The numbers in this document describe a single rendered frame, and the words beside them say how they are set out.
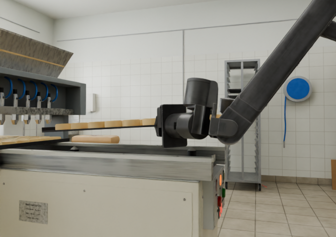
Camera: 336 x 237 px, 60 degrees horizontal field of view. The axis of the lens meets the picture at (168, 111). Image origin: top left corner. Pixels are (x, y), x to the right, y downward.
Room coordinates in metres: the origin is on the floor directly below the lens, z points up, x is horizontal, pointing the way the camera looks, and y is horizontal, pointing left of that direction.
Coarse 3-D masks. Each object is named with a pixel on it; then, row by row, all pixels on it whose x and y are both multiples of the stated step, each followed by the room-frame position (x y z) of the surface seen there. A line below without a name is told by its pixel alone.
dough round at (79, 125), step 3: (72, 123) 0.86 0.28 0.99; (75, 123) 0.85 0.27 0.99; (78, 123) 0.85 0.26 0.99; (81, 123) 0.86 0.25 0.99; (84, 123) 0.86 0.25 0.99; (87, 123) 0.88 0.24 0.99; (72, 126) 0.86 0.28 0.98; (75, 126) 0.85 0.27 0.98; (78, 126) 0.85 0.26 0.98; (81, 126) 0.86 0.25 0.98; (84, 126) 0.86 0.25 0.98; (87, 126) 0.88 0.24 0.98
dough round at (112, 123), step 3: (111, 120) 0.82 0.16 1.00; (114, 120) 0.82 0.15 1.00; (117, 120) 0.83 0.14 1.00; (120, 120) 0.84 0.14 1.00; (105, 123) 0.83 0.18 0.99; (108, 123) 0.82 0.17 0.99; (111, 123) 0.82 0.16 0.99; (114, 123) 0.82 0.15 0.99; (117, 123) 0.83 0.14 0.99; (120, 123) 0.84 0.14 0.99; (105, 126) 0.83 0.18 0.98; (108, 126) 0.82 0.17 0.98; (111, 126) 0.82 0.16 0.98; (114, 126) 0.82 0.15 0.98; (117, 126) 0.83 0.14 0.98
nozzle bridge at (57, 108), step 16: (0, 80) 1.09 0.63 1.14; (16, 80) 1.16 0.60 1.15; (32, 80) 1.19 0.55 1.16; (48, 80) 1.21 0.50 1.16; (64, 80) 1.31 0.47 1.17; (32, 96) 1.24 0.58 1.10; (64, 96) 1.44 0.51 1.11; (80, 96) 1.43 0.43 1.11; (0, 112) 1.03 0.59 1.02; (16, 112) 1.10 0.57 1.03; (32, 112) 1.18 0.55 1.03; (48, 112) 1.26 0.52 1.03; (64, 112) 1.37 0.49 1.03; (80, 112) 1.43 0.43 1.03
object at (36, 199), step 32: (0, 192) 0.96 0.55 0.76; (32, 192) 0.92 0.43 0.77; (64, 192) 0.89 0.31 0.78; (96, 192) 0.85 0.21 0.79; (128, 192) 0.82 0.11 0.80; (160, 192) 0.79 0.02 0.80; (192, 192) 0.77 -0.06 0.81; (0, 224) 0.96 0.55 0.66; (32, 224) 0.92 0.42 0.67; (64, 224) 0.89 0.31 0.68; (96, 224) 0.85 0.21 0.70; (128, 224) 0.82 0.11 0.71; (160, 224) 0.79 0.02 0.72; (192, 224) 0.77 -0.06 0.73
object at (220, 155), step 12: (48, 144) 1.27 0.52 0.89; (60, 144) 1.25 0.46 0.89; (72, 144) 1.23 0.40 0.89; (84, 144) 1.21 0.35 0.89; (96, 144) 1.19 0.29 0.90; (108, 144) 1.18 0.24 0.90; (120, 144) 1.16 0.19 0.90; (132, 144) 1.15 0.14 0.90; (144, 144) 1.15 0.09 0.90; (216, 156) 1.05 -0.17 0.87
